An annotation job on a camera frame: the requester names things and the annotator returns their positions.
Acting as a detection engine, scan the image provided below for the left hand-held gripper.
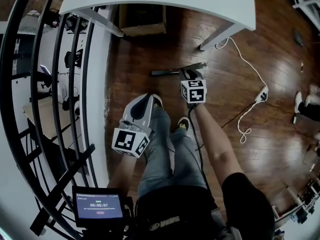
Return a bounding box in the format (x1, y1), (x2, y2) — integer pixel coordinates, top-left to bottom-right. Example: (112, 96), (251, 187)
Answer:
(111, 94), (156, 159)

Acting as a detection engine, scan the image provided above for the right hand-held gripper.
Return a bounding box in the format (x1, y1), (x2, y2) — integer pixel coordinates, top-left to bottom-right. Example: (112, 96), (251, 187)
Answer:
(178, 68), (208, 104)

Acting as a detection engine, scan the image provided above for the person's left forearm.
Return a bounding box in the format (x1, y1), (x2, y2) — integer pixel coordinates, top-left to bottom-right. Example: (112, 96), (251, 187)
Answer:
(106, 152), (141, 192)

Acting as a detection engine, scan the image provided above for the person's right forearm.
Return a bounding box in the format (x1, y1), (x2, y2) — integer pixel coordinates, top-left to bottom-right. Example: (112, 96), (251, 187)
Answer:
(193, 103), (245, 185)

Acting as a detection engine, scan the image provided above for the person's left shoe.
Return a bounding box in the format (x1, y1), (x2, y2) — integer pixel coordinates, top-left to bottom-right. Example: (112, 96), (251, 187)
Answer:
(149, 93), (165, 110)

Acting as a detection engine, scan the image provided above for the person's shoe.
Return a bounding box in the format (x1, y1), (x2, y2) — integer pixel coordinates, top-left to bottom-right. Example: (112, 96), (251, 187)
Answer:
(294, 90), (303, 115)
(149, 93), (165, 110)
(176, 116), (191, 132)
(306, 83), (320, 107)

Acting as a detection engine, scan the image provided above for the person's left leg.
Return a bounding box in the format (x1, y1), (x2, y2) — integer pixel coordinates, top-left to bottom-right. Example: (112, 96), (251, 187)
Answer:
(138, 103), (173, 197)

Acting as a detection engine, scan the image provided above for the person's leg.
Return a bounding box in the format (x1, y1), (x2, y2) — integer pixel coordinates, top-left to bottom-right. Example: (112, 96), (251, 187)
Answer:
(297, 101), (320, 124)
(138, 103), (173, 197)
(169, 128), (208, 192)

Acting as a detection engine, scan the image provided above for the person's right shoe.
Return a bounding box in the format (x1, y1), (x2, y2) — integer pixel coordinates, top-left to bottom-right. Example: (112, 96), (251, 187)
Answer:
(176, 116), (191, 132)

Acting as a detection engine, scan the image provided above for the brown cardboard box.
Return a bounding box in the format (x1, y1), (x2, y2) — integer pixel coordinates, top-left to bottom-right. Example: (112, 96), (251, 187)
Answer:
(118, 3), (168, 37)

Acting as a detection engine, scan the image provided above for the person's right leg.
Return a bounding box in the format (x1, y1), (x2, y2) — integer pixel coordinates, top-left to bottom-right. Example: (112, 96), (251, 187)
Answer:
(169, 128), (208, 192)

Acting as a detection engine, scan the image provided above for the white power strip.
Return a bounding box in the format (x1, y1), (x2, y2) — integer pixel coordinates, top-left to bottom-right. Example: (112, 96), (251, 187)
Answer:
(254, 85), (270, 102)

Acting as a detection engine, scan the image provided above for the black metal railing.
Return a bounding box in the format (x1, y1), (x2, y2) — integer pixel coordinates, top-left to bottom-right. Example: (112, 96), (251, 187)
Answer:
(0, 0), (111, 237)

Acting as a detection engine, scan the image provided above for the black office chair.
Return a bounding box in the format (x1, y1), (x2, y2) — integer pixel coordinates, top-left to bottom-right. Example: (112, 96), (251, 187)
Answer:
(37, 64), (55, 95)
(64, 49), (85, 69)

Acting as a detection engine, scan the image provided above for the light wooden desk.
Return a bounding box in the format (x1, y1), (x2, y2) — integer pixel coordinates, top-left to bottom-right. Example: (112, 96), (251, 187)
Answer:
(22, 95), (81, 142)

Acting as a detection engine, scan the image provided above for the black chest-mounted monitor screen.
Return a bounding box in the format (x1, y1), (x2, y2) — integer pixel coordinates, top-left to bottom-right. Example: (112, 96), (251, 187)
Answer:
(71, 185), (126, 228)

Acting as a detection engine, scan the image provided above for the person's black shirt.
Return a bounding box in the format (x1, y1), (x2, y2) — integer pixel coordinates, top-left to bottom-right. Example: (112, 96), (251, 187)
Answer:
(134, 171), (276, 240)

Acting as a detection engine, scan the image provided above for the white shelf unit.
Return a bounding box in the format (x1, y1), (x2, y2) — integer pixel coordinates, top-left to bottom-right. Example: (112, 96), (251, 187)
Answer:
(281, 0), (320, 32)

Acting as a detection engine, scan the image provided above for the white low rack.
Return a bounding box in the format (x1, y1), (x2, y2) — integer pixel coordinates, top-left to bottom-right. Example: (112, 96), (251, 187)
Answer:
(271, 173), (320, 225)

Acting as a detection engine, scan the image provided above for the black floor cable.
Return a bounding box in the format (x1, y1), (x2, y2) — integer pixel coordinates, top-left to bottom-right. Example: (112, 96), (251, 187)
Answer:
(219, 101), (258, 130)

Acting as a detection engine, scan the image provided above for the white power cable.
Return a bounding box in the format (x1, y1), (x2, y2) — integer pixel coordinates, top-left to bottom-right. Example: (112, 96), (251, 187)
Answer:
(215, 36), (270, 145)

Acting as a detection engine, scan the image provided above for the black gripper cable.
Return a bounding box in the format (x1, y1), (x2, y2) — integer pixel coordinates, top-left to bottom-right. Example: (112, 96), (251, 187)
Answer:
(187, 103), (211, 192)

